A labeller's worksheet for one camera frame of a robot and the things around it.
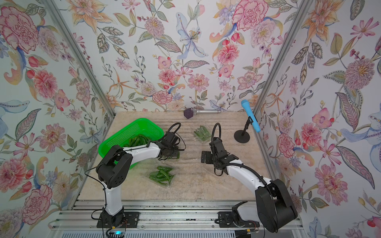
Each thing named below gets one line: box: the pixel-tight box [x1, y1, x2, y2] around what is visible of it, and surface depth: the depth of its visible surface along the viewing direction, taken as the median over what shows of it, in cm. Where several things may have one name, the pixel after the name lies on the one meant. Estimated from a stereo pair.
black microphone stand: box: [233, 116, 254, 144], surface depth 108 cm
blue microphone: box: [241, 99, 261, 133], surface depth 92 cm
